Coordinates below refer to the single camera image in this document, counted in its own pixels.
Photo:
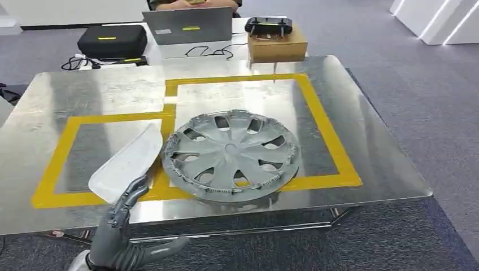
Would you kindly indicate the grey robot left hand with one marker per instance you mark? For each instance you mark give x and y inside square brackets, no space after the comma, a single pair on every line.
[108,239]

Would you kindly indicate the white plastic mirror cover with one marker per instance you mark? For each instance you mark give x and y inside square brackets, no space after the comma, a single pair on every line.
[127,164]

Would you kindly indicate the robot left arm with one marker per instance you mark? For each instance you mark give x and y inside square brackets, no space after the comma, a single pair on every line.
[79,262]

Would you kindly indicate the grey wheel hubcap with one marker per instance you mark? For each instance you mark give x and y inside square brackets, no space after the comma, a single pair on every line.
[231,157]

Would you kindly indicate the flat black device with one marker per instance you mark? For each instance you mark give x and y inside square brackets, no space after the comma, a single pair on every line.
[129,60]

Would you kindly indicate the white desk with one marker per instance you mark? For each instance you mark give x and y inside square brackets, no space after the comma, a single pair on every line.
[161,52]

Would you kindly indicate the black carry case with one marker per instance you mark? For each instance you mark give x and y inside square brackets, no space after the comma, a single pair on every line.
[112,41]

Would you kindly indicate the grey laptop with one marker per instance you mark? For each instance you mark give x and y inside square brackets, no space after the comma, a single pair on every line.
[187,26]

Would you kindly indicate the brown cardboard box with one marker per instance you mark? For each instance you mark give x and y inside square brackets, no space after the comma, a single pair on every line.
[277,50]

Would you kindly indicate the black handheld controller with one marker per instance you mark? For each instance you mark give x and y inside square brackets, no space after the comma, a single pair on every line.
[268,25]

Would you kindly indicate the steel workbench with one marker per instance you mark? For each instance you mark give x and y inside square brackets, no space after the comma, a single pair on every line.
[374,149]

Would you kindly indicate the white partition panel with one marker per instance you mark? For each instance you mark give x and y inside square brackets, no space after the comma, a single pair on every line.
[438,20]

